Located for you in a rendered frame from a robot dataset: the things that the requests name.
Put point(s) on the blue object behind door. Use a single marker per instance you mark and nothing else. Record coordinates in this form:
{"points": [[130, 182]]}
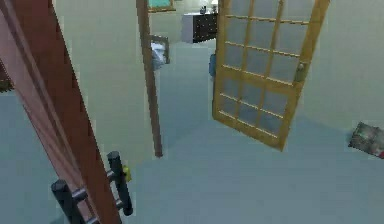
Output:
{"points": [[212, 65]]}

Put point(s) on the grey framed chair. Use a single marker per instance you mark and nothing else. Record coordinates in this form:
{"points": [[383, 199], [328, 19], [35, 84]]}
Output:
{"points": [[160, 51]]}

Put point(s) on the yellow glazed room door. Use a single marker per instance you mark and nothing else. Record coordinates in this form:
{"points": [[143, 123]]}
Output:
{"points": [[260, 70]]}

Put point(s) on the round brass door knob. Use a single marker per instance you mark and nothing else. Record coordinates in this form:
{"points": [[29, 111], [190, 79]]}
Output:
{"points": [[300, 66]]}

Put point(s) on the reddish brown room door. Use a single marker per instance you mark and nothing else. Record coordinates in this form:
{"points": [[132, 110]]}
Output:
{"points": [[56, 83]]}

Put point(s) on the dark patterned flat object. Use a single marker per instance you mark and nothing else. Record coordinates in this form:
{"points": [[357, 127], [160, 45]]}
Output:
{"points": [[368, 139]]}

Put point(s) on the framed teal wall picture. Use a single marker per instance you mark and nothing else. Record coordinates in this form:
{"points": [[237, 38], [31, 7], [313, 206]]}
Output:
{"points": [[160, 4]]}

